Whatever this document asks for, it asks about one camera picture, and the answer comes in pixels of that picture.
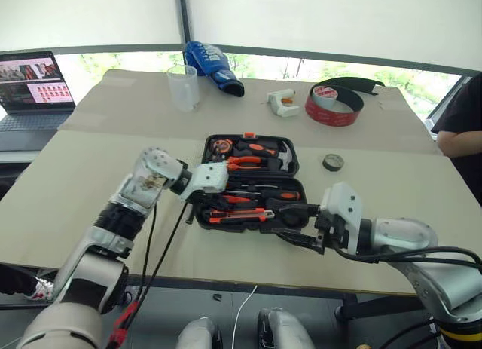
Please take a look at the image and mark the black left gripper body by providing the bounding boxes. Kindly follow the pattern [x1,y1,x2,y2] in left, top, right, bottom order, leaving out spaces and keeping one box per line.
[194,189,218,210]

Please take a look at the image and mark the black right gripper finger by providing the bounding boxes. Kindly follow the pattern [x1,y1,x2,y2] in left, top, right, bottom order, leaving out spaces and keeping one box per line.
[278,202,322,218]
[275,229,326,255]

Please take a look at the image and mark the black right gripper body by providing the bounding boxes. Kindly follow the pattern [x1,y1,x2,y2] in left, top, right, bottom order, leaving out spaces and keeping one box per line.
[313,205,351,256]

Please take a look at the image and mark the black orange utility knife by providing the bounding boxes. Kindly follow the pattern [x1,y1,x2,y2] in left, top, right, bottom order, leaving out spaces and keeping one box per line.
[204,208,276,225]

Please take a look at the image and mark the long black orange screwdriver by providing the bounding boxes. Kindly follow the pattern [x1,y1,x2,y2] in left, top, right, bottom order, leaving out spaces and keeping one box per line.
[221,189,306,206]

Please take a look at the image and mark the black tool case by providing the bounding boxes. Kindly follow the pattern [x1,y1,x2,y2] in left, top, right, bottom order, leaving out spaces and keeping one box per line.
[186,131,319,235]

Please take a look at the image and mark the orange black tape measure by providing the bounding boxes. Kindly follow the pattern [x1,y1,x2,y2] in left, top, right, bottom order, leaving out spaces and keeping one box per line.
[210,138,235,156]

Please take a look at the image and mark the silver right robot leg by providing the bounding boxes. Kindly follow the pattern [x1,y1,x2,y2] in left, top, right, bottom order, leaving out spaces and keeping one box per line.
[256,307,316,349]

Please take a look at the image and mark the silver robot leg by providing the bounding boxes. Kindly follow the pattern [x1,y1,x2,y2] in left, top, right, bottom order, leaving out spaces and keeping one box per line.
[256,307,316,349]
[175,317,224,349]

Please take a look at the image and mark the large red black tape roll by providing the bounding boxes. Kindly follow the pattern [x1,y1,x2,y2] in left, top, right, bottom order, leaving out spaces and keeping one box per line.
[304,76,386,128]

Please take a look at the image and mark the white tape dispenser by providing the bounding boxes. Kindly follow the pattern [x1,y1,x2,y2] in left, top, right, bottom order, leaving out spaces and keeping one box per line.
[266,88,301,119]

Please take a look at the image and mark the clear plastic measuring cup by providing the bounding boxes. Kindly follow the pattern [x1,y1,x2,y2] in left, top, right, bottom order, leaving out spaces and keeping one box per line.
[166,64,201,112]

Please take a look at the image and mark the grey tape roll red print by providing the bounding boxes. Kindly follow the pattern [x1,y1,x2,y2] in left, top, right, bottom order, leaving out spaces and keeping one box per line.
[313,85,338,110]

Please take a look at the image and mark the silver left robot leg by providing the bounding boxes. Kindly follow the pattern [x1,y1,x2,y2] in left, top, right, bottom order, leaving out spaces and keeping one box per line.
[175,317,224,349]

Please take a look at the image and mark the blue snack bag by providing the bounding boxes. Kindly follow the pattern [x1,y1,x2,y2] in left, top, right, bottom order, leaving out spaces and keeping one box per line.
[184,40,246,99]

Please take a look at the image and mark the person in black shirt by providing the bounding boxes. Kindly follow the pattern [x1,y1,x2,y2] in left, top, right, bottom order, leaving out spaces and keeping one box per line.
[430,71,482,207]

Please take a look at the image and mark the crumpled silver red wrapper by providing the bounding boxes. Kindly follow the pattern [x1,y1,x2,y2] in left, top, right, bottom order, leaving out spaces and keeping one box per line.
[32,276,56,302]

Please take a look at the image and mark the grey laptop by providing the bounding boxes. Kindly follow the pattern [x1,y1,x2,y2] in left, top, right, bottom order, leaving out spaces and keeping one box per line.
[0,50,78,152]

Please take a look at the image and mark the white roller blind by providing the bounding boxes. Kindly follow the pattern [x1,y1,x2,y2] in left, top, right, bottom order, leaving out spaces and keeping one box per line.
[185,0,482,70]
[0,0,186,53]

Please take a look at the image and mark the black cloth bundle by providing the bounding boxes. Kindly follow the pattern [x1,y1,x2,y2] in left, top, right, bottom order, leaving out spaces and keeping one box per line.
[0,262,39,296]

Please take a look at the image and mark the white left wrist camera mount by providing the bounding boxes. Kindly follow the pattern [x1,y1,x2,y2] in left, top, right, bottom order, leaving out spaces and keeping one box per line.
[179,163,230,204]

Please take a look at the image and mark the orange handled pliers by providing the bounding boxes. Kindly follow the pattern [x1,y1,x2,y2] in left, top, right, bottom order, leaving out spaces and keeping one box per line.
[221,155,270,173]

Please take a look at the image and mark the claw hammer black orange handle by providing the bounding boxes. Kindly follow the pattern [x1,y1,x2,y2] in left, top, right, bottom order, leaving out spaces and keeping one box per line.
[230,138,295,173]

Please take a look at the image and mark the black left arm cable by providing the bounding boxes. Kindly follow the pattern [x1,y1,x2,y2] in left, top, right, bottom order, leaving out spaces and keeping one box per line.
[105,201,190,349]

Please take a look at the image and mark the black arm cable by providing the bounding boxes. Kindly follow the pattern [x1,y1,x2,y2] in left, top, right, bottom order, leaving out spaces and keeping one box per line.
[105,201,190,349]
[334,244,482,271]

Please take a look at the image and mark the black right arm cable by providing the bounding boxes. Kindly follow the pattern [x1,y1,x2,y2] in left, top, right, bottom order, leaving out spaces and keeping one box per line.
[334,244,482,271]

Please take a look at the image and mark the black metal table frame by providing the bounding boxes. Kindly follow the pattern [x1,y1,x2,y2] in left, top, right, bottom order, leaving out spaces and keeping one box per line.
[124,276,429,321]

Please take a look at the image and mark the white floor cable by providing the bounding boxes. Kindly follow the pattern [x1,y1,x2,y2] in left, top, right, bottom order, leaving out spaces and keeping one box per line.
[230,284,259,349]

